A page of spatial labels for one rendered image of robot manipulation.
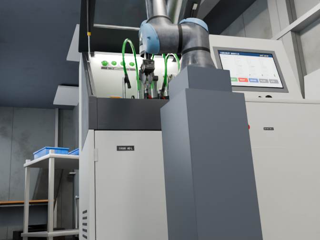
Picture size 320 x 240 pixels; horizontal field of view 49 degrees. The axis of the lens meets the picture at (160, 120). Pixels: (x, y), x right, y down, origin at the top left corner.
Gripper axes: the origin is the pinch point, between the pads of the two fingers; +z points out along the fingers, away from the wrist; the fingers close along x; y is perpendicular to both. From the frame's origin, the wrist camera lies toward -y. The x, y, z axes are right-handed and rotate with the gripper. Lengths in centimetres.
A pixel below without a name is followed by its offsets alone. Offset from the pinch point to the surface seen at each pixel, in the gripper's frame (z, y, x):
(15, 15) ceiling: -217, -289, -112
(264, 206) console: 70, 22, 51
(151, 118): 25.6, 22.7, -4.5
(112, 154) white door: 43, 22, -24
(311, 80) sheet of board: -59, -109, 207
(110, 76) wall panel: -18.6, -30.7, -16.4
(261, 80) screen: -10, -4, 77
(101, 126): 29.7, 22.6, -29.1
